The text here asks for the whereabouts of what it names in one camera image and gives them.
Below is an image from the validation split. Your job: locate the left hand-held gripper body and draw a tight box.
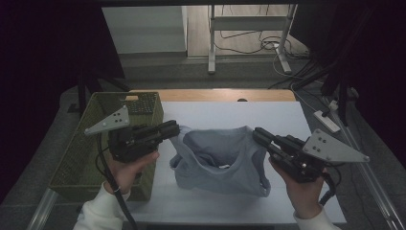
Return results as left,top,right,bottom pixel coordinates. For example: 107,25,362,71
83,104,162,164

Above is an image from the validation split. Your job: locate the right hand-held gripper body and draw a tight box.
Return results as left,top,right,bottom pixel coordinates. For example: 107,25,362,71
269,128,371,184

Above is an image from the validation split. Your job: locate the green woven basket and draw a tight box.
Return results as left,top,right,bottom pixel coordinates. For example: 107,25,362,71
48,91,165,203

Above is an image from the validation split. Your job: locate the light blue tank top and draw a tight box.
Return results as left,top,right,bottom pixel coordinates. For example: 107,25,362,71
169,125,272,198

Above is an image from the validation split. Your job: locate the person's left hand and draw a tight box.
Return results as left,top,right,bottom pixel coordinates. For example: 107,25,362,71
104,149,161,196

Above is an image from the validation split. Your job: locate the person's right hand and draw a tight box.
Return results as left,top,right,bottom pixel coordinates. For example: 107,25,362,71
268,157,328,220

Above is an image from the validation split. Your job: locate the white power strip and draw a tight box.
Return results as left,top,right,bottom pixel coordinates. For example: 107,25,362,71
313,109,342,134

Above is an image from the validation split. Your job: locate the white foam board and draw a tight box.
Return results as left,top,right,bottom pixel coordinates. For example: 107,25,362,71
77,101,348,224

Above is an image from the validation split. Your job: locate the black stand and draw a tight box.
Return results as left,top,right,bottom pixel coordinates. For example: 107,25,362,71
291,60,352,127
66,68,132,118

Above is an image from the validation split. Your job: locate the wooden table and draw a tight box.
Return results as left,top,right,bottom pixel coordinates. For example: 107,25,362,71
128,88,297,103

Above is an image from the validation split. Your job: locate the black curtain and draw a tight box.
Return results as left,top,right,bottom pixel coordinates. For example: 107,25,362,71
0,0,126,205
288,0,406,171

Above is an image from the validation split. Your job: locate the white partition panel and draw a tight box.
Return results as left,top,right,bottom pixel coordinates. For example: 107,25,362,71
101,6,188,55

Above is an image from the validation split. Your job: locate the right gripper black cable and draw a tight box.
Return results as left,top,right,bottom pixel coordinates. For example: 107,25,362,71
319,162,338,207

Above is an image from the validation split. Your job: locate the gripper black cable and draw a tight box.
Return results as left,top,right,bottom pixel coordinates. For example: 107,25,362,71
95,132,139,230
319,162,338,207

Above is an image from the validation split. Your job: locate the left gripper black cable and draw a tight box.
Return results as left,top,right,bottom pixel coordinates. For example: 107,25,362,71
95,132,139,230

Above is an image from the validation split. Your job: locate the aluminium rail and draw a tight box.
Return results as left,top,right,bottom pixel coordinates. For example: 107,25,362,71
27,188,58,230
322,95,406,230

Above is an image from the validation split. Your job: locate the tangle of floor cables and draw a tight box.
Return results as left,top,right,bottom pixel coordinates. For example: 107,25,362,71
214,30,312,61

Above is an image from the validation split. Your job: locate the white metal desk frame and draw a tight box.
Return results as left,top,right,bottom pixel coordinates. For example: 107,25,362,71
207,3,298,75

